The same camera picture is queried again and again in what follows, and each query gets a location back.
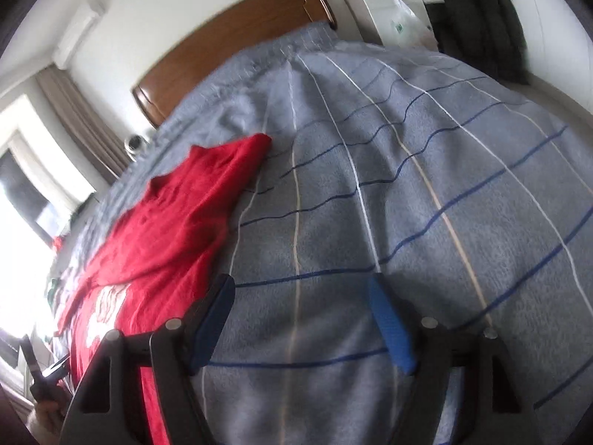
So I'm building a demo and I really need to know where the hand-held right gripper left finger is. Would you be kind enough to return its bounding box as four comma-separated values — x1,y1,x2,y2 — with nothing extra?
60,273,237,445

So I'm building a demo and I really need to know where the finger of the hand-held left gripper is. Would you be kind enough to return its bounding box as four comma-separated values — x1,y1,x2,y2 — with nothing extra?
41,355,72,378
19,333,42,381

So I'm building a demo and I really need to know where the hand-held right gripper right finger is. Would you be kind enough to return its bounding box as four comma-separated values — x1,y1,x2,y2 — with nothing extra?
368,274,546,445

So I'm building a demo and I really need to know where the red knit sweater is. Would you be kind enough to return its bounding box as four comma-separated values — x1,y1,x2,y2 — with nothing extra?
56,133,274,445

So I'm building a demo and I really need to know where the person's left hand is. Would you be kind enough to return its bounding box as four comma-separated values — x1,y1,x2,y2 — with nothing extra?
25,402,64,444

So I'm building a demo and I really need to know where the bed with grey plaid cover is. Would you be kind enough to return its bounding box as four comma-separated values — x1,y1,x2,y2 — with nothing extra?
46,22,593,445

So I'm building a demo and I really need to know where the window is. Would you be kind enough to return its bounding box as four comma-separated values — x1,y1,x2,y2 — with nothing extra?
0,94,96,247

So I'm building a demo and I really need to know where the small white fan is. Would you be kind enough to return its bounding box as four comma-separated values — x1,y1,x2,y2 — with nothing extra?
122,134,147,157

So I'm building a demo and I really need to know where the brown curtain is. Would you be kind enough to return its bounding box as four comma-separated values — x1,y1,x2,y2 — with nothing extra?
36,65,135,186

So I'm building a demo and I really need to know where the brown wooden headboard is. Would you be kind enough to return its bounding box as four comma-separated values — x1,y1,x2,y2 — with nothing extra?
132,0,338,130

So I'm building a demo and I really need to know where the white plastic bag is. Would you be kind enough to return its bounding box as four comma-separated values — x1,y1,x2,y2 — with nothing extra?
386,0,425,50

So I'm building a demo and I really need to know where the white nightstand cabinet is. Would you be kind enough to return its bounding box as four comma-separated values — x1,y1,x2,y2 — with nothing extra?
342,0,448,53

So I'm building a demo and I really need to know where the black and blue jacket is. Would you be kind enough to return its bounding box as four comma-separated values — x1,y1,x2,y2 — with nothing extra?
433,0,531,86

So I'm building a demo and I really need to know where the white air conditioner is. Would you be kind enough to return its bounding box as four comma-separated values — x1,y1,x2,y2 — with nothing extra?
53,0,107,68

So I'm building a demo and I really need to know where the white wardrobe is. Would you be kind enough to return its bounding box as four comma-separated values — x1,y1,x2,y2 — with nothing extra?
484,0,593,119

